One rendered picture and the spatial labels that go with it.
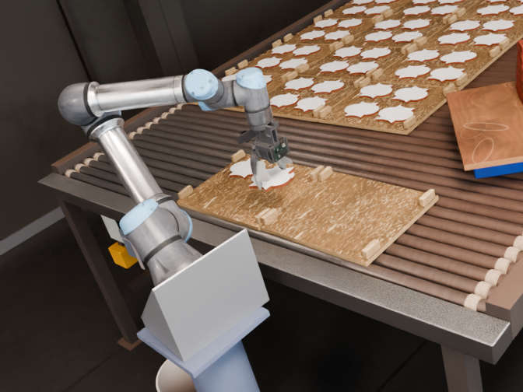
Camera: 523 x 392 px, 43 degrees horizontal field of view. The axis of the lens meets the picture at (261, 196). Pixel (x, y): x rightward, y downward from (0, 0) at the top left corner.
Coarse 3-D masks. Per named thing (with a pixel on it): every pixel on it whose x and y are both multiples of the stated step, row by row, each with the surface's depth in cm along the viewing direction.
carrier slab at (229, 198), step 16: (240, 160) 245; (224, 176) 238; (304, 176) 222; (192, 192) 233; (208, 192) 230; (224, 192) 227; (240, 192) 224; (256, 192) 221; (272, 192) 218; (288, 192) 216; (192, 208) 225; (208, 208) 220; (224, 208) 217; (240, 208) 214; (256, 208) 212; (240, 224) 208; (256, 224) 204
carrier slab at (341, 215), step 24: (312, 192) 212; (336, 192) 208; (360, 192) 204; (384, 192) 200; (408, 192) 197; (288, 216) 203; (312, 216) 199; (336, 216) 196; (360, 216) 193; (384, 216) 189; (408, 216) 186; (312, 240) 188; (336, 240) 185; (360, 240) 182; (384, 240) 180; (360, 264) 176
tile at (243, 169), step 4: (248, 160) 241; (264, 160) 237; (236, 164) 241; (240, 164) 240; (244, 164) 239; (248, 164) 238; (232, 168) 239; (236, 168) 238; (240, 168) 237; (244, 168) 236; (248, 168) 235; (232, 172) 237; (236, 172) 235; (240, 172) 234; (244, 172) 234; (248, 172) 233; (232, 176) 235; (236, 176) 234; (240, 176) 233; (244, 176) 231; (248, 176) 232; (252, 176) 232
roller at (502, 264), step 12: (96, 156) 290; (180, 180) 249; (192, 180) 245; (396, 240) 183; (408, 240) 180; (420, 240) 178; (432, 252) 175; (444, 252) 172; (456, 252) 170; (468, 252) 169; (480, 264) 165; (492, 264) 163; (504, 264) 161
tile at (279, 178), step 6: (276, 168) 205; (270, 174) 203; (276, 174) 202; (282, 174) 201; (288, 174) 199; (252, 180) 203; (270, 180) 199; (276, 180) 198; (282, 180) 197; (288, 180) 196; (252, 186) 200; (264, 186) 197; (270, 186) 197; (276, 186) 196; (282, 186) 196
